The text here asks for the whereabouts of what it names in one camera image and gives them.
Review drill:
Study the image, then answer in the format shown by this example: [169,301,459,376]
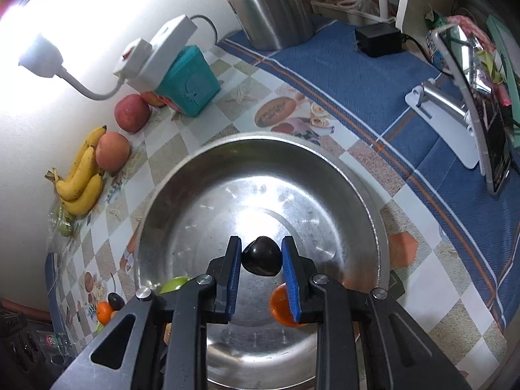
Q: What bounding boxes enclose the dark plum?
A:
[108,292,125,311]
[240,236,282,277]

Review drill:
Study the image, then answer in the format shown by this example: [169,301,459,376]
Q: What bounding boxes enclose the orange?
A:
[269,283,305,328]
[96,301,114,326]

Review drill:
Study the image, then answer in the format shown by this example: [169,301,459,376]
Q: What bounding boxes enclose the bag of green fruits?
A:
[47,203,79,252]

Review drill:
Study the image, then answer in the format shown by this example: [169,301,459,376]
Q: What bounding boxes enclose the stainless steel bowl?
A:
[134,133,390,389]

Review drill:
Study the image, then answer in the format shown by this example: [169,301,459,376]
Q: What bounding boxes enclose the red apple near bananas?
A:
[95,132,130,174]

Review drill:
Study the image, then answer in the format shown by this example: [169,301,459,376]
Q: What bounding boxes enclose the patterned tablecloth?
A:
[45,20,519,389]

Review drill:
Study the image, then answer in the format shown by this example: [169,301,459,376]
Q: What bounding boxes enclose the banana bunch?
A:
[45,126,107,217]

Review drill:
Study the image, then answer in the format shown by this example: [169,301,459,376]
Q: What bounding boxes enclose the teal box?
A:
[154,45,220,117]

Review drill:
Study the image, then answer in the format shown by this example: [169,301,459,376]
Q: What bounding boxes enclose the red apple middle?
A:
[114,94,151,134]

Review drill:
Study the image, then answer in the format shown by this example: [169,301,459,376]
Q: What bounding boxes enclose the red apple far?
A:
[140,92,166,108]

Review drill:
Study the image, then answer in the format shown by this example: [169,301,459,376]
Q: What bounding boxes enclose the white power strip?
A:
[113,15,197,93]

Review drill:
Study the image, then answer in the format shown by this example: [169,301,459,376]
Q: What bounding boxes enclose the white phone stand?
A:
[405,78,479,170]

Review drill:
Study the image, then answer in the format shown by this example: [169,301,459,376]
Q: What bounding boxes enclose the stainless steel kettle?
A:
[227,0,315,51]

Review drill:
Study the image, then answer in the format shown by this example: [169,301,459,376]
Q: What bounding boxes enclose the black power adapter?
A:
[354,23,403,58]

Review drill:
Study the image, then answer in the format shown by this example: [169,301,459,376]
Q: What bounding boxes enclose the white gooseneck lamp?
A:
[19,35,125,101]

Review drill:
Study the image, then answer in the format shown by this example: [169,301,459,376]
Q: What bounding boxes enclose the colorful snack packets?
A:
[425,10,513,108]

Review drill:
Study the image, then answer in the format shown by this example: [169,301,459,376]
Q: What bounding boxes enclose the smartphone on stand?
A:
[432,25,511,195]

